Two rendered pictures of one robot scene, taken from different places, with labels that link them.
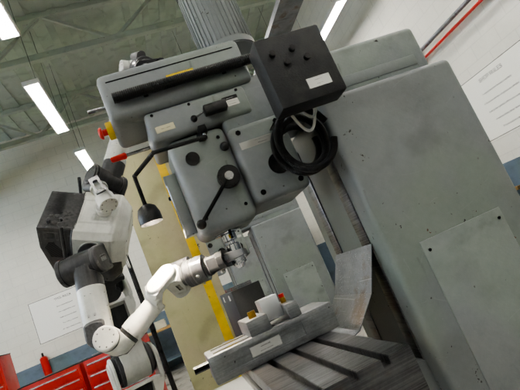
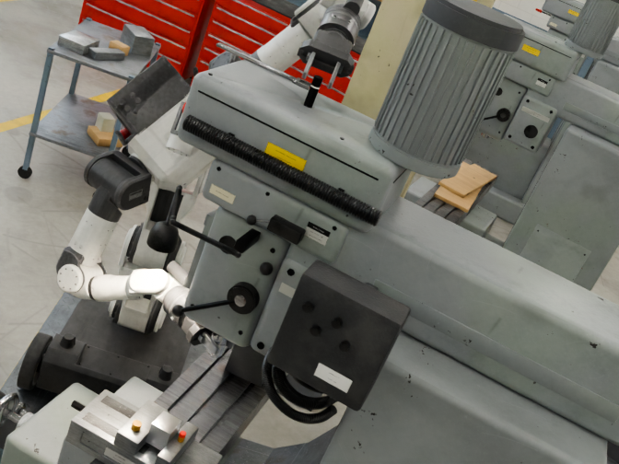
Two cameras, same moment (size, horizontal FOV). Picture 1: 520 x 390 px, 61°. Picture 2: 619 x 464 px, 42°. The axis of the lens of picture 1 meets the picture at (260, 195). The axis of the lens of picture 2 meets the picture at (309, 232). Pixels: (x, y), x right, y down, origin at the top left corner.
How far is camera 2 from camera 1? 1.43 m
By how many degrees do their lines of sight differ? 43
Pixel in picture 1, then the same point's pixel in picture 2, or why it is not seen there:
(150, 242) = (374, 62)
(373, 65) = (546, 365)
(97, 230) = (156, 158)
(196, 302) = not seen: hidden behind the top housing
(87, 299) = (86, 227)
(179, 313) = not seen: hidden behind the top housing
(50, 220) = (127, 101)
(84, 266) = (107, 193)
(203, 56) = (332, 159)
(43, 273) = not seen: outside the picture
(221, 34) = (398, 140)
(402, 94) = (484, 450)
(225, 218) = (210, 323)
